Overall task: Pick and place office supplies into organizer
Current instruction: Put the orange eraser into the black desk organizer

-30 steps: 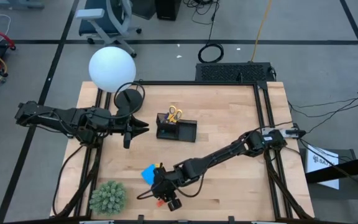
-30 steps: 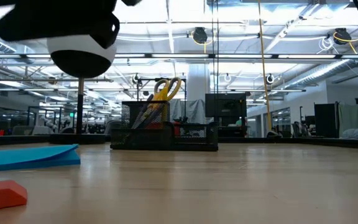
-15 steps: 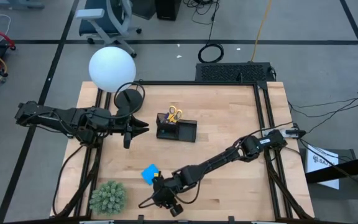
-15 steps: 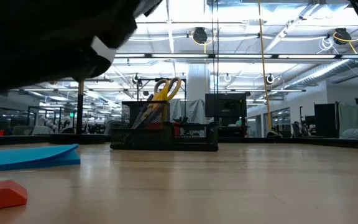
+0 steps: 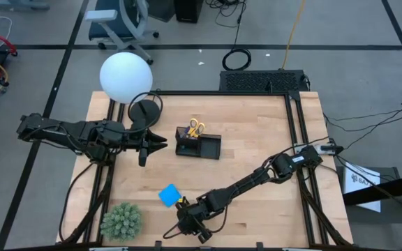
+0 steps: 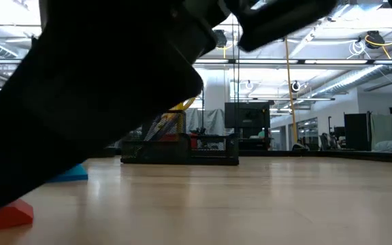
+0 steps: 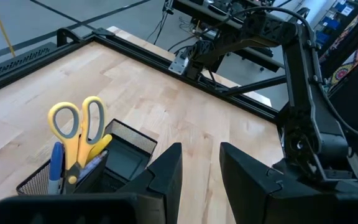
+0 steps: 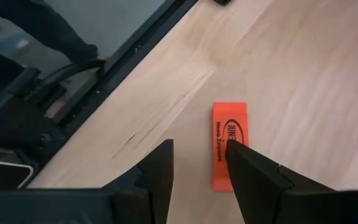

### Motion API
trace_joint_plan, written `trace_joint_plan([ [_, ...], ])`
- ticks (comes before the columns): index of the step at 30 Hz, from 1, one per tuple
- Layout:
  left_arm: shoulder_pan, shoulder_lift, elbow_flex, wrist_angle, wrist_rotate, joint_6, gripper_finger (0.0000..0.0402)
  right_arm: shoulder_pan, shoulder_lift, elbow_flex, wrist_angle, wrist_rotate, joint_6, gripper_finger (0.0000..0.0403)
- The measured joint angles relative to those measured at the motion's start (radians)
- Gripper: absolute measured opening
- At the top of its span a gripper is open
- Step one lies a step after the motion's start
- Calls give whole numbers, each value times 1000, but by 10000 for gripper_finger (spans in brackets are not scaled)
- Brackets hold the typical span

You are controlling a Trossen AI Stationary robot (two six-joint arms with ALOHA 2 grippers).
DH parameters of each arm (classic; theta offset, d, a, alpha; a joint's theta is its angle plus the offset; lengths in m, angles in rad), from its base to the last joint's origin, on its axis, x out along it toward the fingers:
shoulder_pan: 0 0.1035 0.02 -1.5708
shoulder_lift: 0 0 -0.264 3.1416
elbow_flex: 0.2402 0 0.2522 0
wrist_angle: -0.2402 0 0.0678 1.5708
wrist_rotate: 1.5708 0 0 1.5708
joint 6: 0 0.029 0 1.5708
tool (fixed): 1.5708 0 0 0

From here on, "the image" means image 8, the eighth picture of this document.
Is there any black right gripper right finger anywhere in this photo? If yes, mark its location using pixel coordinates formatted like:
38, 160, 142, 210
225, 139, 338, 224

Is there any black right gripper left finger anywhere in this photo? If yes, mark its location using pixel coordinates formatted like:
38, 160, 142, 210
103, 139, 175, 224

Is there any orange eraser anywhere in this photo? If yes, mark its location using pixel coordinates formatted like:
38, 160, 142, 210
211, 101, 249, 192

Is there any black white-edged box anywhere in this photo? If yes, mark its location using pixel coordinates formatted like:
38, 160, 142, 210
0, 158, 35, 190

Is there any black aluminium table frame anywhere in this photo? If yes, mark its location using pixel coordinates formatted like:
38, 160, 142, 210
0, 0, 199, 191

